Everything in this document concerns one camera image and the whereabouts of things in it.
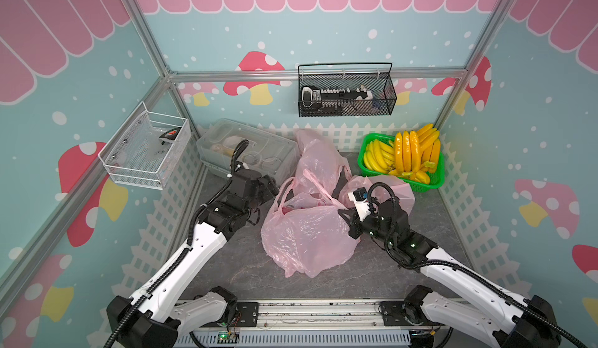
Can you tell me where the pink plastic bag front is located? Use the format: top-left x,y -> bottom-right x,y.
261,171 -> 360,278

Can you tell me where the pink plastic bag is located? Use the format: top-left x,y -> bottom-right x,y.
261,171 -> 360,278
294,129 -> 353,195
339,175 -> 415,214

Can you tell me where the yellow banana bunch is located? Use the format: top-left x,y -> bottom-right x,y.
363,139 -> 397,176

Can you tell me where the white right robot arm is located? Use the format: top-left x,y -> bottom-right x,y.
339,181 -> 584,347

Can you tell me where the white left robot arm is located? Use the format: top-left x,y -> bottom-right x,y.
105,139 -> 279,347

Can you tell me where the pink plastic bag right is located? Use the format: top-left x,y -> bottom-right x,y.
339,175 -> 415,214

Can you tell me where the pink plastic bag back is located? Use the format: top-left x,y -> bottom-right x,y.
294,129 -> 353,195

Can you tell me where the orange banana bunch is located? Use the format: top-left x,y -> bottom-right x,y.
382,123 -> 442,185

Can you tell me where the clear lidded storage box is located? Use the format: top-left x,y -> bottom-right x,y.
196,119 -> 300,186

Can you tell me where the green plastic basket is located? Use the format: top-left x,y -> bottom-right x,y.
358,125 -> 445,192

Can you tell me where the white wire mesh basket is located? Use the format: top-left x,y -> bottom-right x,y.
98,103 -> 191,190

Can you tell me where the black wire mesh basket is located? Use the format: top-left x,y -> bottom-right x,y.
297,63 -> 397,117

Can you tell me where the metal base rail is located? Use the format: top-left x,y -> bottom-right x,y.
172,298 -> 468,348

